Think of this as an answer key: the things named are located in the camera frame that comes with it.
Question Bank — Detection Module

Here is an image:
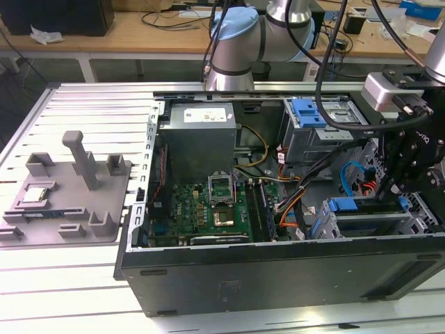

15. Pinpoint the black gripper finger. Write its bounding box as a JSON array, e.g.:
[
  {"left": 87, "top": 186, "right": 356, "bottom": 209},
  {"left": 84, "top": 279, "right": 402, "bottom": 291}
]
[
  {"left": 392, "top": 152, "right": 434, "bottom": 196},
  {"left": 375, "top": 130, "right": 407, "bottom": 206}
]

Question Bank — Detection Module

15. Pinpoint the blue data wire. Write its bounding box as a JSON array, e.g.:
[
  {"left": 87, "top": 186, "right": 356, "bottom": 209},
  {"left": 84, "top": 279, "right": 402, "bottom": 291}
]
[{"left": 340, "top": 161, "right": 376, "bottom": 196}]

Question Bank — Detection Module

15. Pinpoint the hard disk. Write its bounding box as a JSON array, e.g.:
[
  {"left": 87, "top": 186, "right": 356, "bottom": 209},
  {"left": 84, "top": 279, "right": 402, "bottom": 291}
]
[{"left": 311, "top": 195, "right": 410, "bottom": 241}]

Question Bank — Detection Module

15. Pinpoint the metal disk bay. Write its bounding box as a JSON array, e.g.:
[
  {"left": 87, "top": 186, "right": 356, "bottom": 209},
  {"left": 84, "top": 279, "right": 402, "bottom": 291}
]
[{"left": 311, "top": 194, "right": 437, "bottom": 241}]

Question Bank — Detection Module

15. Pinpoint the metal optical drive cage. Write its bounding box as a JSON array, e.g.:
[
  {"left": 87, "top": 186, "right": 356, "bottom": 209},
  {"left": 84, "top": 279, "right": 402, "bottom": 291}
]
[{"left": 281, "top": 98, "right": 375, "bottom": 168}]

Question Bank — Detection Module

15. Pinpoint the blue plastic drive latch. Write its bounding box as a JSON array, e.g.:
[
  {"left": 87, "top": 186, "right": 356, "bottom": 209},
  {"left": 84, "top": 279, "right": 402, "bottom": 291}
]
[{"left": 291, "top": 99, "right": 330, "bottom": 128}]

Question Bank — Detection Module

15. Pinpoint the clear plastic wrap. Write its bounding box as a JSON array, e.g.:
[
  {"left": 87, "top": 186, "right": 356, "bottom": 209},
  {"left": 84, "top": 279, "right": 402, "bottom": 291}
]
[{"left": 378, "top": 15, "right": 414, "bottom": 39}]

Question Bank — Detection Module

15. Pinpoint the silver flat box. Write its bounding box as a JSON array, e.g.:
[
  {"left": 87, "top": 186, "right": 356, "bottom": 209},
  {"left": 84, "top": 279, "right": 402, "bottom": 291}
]
[{"left": 364, "top": 6, "right": 407, "bottom": 24}]

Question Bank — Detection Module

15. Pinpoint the blue cardboard box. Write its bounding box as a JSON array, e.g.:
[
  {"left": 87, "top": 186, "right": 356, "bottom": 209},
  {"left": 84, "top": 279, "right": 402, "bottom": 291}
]
[{"left": 398, "top": 0, "right": 442, "bottom": 18}]

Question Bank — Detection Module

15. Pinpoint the small black open box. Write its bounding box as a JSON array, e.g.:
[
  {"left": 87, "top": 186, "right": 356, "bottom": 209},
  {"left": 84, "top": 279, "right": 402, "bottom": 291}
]
[{"left": 342, "top": 12, "right": 368, "bottom": 35}]

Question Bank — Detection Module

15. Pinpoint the black RAM slot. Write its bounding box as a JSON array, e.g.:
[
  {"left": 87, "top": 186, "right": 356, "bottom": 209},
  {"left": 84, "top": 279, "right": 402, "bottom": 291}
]
[
  {"left": 245, "top": 179, "right": 261, "bottom": 243},
  {"left": 257, "top": 180, "right": 279, "bottom": 241}
]

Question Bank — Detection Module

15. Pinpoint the black bin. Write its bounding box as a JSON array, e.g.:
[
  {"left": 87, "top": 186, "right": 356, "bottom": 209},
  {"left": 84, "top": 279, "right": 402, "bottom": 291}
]
[{"left": 250, "top": 61, "right": 272, "bottom": 83}]

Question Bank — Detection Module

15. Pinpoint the black PC case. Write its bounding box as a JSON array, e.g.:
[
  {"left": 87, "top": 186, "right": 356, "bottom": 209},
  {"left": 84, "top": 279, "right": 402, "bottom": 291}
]
[{"left": 113, "top": 89, "right": 445, "bottom": 318}]

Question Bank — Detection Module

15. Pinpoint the CPU socket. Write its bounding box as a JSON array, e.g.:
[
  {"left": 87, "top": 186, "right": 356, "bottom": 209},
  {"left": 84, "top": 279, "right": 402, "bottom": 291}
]
[{"left": 211, "top": 207, "right": 236, "bottom": 227}]

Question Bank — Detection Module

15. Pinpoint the metal socket cover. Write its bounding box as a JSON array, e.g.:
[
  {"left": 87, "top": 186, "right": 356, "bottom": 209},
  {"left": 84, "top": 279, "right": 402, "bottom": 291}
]
[{"left": 207, "top": 172, "right": 234, "bottom": 206}]

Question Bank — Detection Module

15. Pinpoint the black graphics card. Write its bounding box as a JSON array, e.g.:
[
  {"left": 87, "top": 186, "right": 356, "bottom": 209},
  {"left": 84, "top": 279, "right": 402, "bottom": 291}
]
[{"left": 189, "top": 234, "right": 251, "bottom": 246}]

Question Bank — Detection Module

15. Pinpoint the grey power supply unit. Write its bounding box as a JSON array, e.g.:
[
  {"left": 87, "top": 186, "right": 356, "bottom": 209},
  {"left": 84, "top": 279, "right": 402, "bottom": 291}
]
[{"left": 156, "top": 101, "right": 238, "bottom": 177}]

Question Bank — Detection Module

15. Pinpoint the green motherboard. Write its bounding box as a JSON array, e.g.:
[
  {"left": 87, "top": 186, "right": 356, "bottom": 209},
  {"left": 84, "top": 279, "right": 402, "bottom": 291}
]
[{"left": 147, "top": 173, "right": 279, "bottom": 244}]

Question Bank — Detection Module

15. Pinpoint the black case fan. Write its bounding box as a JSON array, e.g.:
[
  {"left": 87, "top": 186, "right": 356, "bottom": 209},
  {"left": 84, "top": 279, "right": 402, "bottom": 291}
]
[{"left": 148, "top": 142, "right": 173, "bottom": 223}]

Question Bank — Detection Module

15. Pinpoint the wooden desk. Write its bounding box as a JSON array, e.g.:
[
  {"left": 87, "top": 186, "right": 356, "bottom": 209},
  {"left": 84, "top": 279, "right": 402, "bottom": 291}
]
[{"left": 0, "top": 0, "right": 445, "bottom": 67}]

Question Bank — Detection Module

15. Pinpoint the grey parts rack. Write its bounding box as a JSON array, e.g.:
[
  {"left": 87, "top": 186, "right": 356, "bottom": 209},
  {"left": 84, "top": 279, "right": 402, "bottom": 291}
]
[{"left": 0, "top": 130, "right": 135, "bottom": 244}]

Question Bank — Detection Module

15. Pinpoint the blue RAM stick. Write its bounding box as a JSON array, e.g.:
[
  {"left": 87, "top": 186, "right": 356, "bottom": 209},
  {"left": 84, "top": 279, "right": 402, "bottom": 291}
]
[{"left": 21, "top": 207, "right": 69, "bottom": 219}]

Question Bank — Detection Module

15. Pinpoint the silver CPU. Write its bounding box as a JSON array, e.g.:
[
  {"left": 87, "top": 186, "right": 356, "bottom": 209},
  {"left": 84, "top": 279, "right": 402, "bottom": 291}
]
[{"left": 22, "top": 186, "right": 49, "bottom": 203}]

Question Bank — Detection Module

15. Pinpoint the crumpled white plastic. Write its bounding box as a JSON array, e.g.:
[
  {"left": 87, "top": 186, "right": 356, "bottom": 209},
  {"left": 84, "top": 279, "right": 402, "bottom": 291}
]
[{"left": 29, "top": 24, "right": 65, "bottom": 46}]

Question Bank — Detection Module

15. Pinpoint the black computer tower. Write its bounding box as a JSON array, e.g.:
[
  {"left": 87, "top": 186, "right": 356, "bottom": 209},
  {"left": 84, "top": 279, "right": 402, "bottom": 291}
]
[{"left": 0, "top": 0, "right": 115, "bottom": 38}]

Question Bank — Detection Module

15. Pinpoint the black orange disk power wire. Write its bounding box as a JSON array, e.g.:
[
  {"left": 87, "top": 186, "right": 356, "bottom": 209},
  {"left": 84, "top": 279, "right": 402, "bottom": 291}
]
[{"left": 359, "top": 166, "right": 379, "bottom": 196}]

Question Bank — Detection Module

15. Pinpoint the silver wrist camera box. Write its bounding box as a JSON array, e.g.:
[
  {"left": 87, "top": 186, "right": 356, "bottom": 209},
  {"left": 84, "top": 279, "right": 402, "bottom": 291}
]
[{"left": 360, "top": 72, "right": 425, "bottom": 113}]

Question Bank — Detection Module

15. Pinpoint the black camera bracket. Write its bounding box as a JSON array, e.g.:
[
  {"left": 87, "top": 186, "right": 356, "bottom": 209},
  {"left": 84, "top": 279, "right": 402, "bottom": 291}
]
[{"left": 381, "top": 67, "right": 445, "bottom": 88}]

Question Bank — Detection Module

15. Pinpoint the black cable bundle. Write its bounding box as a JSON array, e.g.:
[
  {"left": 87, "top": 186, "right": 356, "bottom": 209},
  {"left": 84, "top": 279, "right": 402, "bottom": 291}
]
[{"left": 274, "top": 137, "right": 375, "bottom": 241}]

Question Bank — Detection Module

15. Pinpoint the black cable with copper sleeve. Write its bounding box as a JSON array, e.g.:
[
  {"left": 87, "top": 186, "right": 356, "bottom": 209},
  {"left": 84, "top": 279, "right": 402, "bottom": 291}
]
[{"left": 370, "top": 0, "right": 427, "bottom": 67}]

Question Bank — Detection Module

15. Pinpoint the thick black wrist cable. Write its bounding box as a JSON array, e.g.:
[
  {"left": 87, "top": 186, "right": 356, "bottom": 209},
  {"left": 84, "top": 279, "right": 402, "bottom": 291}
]
[{"left": 314, "top": 0, "right": 434, "bottom": 132}]

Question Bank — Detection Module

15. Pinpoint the yellow black wire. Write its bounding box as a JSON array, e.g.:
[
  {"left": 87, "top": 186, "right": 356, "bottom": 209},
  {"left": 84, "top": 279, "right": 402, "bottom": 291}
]
[{"left": 236, "top": 124, "right": 270, "bottom": 168}]

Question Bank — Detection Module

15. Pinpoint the orange yellow wire bundle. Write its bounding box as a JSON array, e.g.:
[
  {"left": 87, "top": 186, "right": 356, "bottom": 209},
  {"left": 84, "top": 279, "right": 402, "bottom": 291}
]
[{"left": 277, "top": 205, "right": 300, "bottom": 229}]

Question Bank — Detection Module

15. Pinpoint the grey white wire bundle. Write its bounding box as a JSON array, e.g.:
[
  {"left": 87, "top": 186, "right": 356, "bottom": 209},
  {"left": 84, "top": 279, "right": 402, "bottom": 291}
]
[{"left": 234, "top": 166, "right": 302, "bottom": 184}]

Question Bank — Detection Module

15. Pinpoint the black cable with metal fitting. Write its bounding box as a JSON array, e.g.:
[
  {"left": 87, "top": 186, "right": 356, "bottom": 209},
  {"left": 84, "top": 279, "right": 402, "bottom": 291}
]
[{"left": 200, "top": 0, "right": 227, "bottom": 84}]

